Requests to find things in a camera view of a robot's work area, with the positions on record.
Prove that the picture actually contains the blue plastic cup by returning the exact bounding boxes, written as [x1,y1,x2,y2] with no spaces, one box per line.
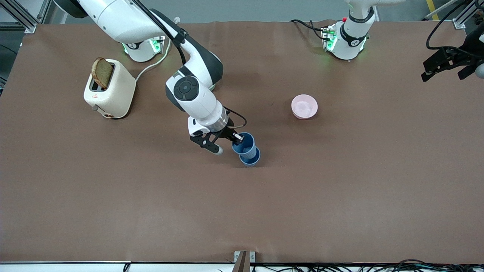
[231,132,257,160]
[239,147,261,167]

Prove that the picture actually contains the cream white toaster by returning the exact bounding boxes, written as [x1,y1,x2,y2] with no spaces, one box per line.
[83,59,137,119]

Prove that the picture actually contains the black cable bundle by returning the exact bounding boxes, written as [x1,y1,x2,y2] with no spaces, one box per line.
[217,259,484,272]

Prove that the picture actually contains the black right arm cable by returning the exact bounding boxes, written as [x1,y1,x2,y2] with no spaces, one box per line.
[134,0,188,65]

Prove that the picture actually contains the pink bowl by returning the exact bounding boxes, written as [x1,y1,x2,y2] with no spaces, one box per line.
[291,94,318,120]

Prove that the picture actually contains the white toaster power cable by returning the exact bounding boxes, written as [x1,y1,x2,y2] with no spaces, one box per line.
[135,17,181,82]

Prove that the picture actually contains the brown bread slice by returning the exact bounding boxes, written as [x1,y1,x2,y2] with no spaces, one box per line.
[92,57,114,90]

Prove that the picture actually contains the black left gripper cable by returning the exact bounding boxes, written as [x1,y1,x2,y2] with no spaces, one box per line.
[426,0,477,51]

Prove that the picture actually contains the black left arm base cable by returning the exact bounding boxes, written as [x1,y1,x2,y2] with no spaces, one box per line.
[290,19,329,41]

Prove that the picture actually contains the grey metal bracket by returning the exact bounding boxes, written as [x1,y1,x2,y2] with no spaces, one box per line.
[234,251,256,272]

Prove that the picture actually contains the aluminium frame profile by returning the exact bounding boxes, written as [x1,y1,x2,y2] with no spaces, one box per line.
[453,0,484,29]
[0,0,51,34]

